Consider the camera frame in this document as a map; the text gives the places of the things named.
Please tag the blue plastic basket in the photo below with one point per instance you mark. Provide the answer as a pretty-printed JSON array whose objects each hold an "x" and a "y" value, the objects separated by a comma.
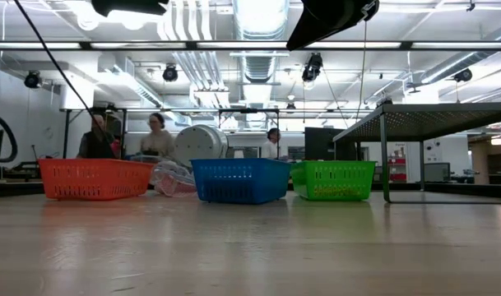
[{"x": 242, "y": 181}]

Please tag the black background workstation frame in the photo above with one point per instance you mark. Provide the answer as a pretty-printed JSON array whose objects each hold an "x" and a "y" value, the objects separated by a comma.
[{"x": 172, "y": 110}]

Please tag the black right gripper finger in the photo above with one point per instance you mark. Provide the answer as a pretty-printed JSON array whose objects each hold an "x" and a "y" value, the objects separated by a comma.
[{"x": 328, "y": 18}]

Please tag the wooden cabinet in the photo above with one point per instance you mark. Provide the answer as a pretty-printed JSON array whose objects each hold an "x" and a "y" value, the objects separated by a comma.
[{"x": 480, "y": 164}]

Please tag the black aluminium rig frame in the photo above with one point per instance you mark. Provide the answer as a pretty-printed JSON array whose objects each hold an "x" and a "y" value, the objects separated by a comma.
[{"x": 406, "y": 45}]

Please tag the white cylindrical appliance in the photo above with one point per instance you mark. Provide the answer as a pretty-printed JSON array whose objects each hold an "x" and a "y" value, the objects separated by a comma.
[{"x": 198, "y": 144}]

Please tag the red white storage shelf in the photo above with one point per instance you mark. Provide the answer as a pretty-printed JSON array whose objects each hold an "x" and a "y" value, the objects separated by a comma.
[{"x": 398, "y": 172}]

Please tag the grey perforated metal shelf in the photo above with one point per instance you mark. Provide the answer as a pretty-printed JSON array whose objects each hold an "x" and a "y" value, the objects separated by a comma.
[{"x": 439, "y": 119}]

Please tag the large black monitor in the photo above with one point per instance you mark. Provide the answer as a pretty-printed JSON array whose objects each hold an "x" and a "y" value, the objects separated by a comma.
[{"x": 318, "y": 144}]

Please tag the black ceiling spotlight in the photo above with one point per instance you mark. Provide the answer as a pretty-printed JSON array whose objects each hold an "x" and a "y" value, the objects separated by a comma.
[
  {"x": 463, "y": 75},
  {"x": 33, "y": 79},
  {"x": 170, "y": 74}
]

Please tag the clear plastic bag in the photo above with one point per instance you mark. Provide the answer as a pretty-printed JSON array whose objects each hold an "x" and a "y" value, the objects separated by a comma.
[{"x": 174, "y": 181}]

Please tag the green plastic basket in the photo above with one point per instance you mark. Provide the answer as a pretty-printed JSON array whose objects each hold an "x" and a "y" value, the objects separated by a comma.
[{"x": 334, "y": 177}]

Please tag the orange plastic basket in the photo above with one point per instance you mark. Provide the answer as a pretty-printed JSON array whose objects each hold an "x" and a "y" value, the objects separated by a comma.
[{"x": 96, "y": 181}]

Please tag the grey cabinet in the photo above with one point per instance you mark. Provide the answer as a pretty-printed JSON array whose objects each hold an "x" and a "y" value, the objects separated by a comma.
[{"x": 437, "y": 172}]

